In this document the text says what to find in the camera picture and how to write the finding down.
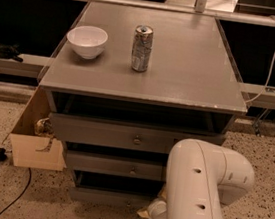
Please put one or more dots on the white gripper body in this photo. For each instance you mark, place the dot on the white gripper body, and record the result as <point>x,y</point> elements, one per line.
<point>156,208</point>

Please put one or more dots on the grey bottom drawer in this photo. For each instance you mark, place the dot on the grey bottom drawer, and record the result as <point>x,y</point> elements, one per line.
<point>114,189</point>

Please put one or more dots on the grey drawer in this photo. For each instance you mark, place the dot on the grey drawer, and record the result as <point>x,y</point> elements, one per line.
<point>115,165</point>
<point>114,189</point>
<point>72,128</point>

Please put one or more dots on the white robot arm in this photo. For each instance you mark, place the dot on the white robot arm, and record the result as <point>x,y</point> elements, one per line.
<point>201,178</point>

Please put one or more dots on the grey top drawer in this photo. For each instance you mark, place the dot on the grey top drawer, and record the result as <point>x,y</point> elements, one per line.
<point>72,128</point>

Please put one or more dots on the grey middle drawer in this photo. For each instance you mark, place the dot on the grey middle drawer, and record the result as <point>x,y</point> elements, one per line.
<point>115,165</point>

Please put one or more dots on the grey drawer cabinet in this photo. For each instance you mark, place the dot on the grey drawer cabinet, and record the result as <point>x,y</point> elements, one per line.
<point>189,84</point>

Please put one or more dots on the cardboard box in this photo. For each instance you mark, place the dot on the cardboard box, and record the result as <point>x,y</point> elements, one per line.
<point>32,149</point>

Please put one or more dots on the crumpled item in box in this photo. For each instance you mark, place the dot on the crumpled item in box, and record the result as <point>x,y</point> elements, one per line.
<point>44,128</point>

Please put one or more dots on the silver drink can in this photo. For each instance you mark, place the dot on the silver drink can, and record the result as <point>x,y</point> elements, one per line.
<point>142,45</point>

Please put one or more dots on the white bowl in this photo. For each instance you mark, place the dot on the white bowl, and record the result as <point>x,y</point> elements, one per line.
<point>87,41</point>

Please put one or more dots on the grey metal rail frame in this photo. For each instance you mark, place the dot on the grey metal rail frame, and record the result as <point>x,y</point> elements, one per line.
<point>34,66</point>

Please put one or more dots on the black object on rail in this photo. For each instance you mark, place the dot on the black object on rail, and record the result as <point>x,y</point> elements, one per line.
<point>10,52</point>

